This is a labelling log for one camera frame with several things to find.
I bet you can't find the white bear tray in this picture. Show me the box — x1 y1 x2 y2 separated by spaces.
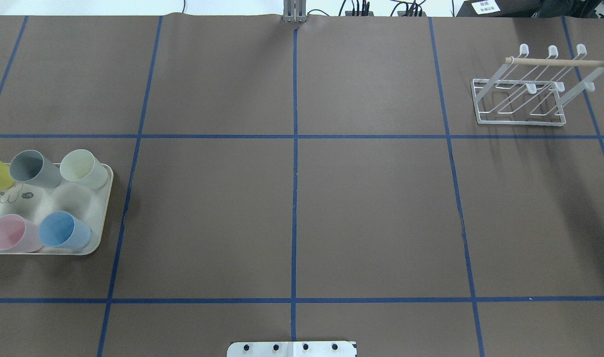
0 164 114 256

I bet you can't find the pale green plastic cup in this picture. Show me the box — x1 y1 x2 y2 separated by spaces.
59 149 109 189

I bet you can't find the grey plastic cup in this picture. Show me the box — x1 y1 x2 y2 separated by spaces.
9 150 62 189

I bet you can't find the blue plastic cup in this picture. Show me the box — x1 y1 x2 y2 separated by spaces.
38 211 92 249

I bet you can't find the grey aluminium post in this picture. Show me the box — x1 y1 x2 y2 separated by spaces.
283 0 308 23

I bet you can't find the pink plastic cup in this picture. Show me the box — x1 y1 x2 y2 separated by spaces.
0 214 44 253

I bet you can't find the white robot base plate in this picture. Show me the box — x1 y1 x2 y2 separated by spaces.
226 341 358 357

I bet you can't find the white wire cup rack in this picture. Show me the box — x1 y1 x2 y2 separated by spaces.
470 44 604 127

